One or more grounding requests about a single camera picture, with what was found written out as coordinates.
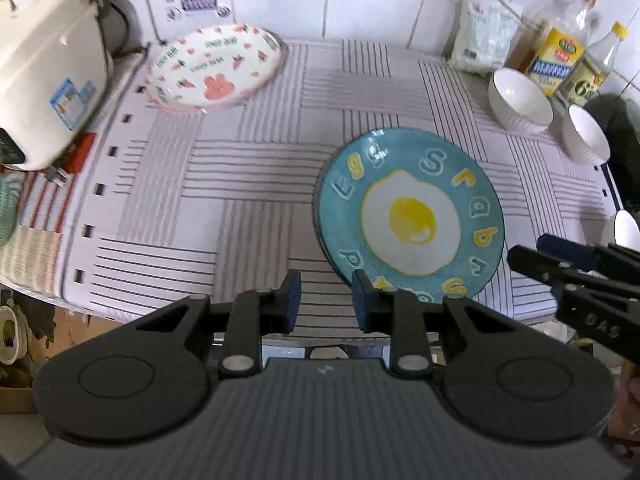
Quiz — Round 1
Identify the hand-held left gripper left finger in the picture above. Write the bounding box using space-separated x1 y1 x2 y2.
134 269 303 380

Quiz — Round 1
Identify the white rice cooker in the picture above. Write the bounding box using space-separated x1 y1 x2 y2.
0 0 116 173

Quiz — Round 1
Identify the white bunny carrot plate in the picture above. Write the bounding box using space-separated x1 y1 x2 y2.
142 24 283 113

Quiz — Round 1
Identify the red striped cloth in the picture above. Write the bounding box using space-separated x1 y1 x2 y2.
0 130 96 291

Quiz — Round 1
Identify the cardboard box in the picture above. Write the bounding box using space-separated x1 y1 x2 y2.
0 370 46 413

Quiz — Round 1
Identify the dark wok with wooden handle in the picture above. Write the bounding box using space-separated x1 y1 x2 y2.
582 92 640 211

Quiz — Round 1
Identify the green woven item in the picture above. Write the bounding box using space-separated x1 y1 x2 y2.
0 175 23 248

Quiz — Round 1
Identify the small yellow cap bottle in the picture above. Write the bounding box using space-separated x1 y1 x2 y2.
560 21 630 107

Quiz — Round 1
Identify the white plastic bag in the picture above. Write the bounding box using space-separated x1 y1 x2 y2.
447 0 516 78

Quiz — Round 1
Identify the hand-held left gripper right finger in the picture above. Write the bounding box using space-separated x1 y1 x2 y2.
352 269 521 380

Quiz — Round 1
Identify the large yellow label bottle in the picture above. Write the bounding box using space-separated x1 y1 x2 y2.
520 0 598 98

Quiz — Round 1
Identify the grey power plug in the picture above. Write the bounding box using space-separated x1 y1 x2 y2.
42 165 71 188

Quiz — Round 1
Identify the striped table mat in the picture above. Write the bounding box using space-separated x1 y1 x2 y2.
60 35 623 323

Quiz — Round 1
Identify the white container on floor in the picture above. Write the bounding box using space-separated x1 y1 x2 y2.
0 304 27 366

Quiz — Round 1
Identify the blue fried egg plate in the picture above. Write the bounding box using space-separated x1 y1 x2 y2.
312 127 506 306

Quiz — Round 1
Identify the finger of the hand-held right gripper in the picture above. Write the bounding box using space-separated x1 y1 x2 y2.
536 233 640 283
506 244 640 362

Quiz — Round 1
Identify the black power cord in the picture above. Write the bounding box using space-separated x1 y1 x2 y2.
55 0 151 58

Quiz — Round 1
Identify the purple wall sticker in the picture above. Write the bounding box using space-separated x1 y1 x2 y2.
162 0 231 21

